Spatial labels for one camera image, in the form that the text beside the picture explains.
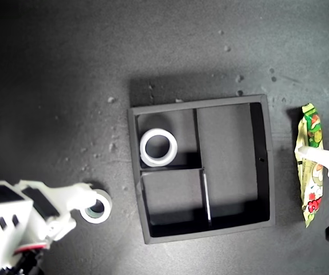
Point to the small white tape roll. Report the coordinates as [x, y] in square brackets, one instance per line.
[107, 210]

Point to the snack bar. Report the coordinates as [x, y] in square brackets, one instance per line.
[310, 200]

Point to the large white tape roll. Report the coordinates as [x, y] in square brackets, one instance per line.
[164, 162]

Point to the black tray with wells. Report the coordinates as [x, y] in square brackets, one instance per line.
[227, 157]

